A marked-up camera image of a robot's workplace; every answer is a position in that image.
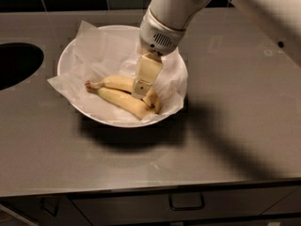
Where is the left cabinet door handle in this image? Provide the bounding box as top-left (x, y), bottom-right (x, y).
top-left (40, 196), bottom-right (60, 218)

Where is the white bowl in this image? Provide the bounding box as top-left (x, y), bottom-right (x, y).
top-left (56, 24), bottom-right (190, 129)

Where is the black drawer handle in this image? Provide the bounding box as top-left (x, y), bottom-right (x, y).
top-left (168, 192), bottom-right (205, 211)

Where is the white paper liner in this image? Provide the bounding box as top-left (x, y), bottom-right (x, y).
top-left (46, 20), bottom-right (189, 123)

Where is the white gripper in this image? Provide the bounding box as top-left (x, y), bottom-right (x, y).
top-left (132, 8), bottom-right (186, 99)

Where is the yellow banana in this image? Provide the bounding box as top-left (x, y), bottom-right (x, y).
top-left (85, 75), bottom-right (161, 114)
top-left (86, 87), bottom-right (155, 120)

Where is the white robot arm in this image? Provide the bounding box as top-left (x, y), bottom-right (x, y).
top-left (133, 0), bottom-right (301, 99)

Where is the grey drawer front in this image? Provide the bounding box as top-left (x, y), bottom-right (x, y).
top-left (72, 186), bottom-right (301, 226)

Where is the black round sink hole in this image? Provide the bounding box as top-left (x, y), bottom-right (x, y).
top-left (0, 42), bottom-right (44, 89)

